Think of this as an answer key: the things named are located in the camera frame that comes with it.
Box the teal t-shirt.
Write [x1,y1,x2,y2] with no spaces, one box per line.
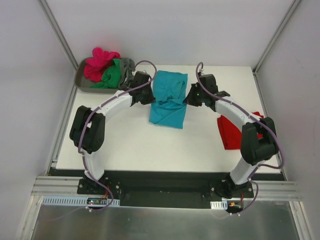
[149,70,188,129]

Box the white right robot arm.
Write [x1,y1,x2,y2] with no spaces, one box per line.
[183,73,279,199]

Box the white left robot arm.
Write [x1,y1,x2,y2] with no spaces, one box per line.
[69,71,155,195]

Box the grey t-shirt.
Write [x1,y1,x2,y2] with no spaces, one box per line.
[118,58,136,90]

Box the green t-shirt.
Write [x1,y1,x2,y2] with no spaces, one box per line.
[91,58,122,89]

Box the folded red t-shirt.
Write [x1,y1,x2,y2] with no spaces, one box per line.
[216,111,265,151]

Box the pink t-shirt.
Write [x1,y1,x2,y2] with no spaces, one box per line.
[83,47,121,83]

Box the grey plastic bin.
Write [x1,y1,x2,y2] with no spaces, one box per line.
[74,57,118,94]

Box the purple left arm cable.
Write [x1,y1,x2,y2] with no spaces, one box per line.
[47,59,158,222]

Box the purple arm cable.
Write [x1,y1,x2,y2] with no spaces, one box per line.
[195,62,287,221]
[47,59,158,222]

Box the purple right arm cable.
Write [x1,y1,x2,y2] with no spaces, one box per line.
[195,62,287,221]

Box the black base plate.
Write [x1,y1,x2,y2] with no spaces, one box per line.
[47,167,286,208]

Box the right slotted cable duct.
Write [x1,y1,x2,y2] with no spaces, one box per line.
[210,200,228,211]

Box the slotted cable duct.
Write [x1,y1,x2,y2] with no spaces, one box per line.
[210,200,228,211]
[42,196,120,208]

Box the left slotted cable duct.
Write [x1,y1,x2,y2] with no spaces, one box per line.
[42,196,120,208]

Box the right aluminium frame post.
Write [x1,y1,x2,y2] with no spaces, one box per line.
[252,0,303,76]

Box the aluminium frame post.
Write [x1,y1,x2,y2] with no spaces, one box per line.
[252,0,303,76]
[37,0,80,71]

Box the left aluminium frame post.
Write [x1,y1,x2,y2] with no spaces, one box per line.
[37,0,80,71]

